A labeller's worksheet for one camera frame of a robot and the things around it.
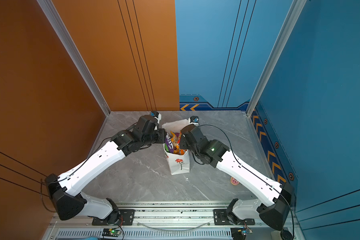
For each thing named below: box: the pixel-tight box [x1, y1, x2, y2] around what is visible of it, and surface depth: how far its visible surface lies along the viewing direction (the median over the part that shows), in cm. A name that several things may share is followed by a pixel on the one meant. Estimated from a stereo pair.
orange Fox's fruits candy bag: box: [170, 130, 187, 155], surface depth 82 cm
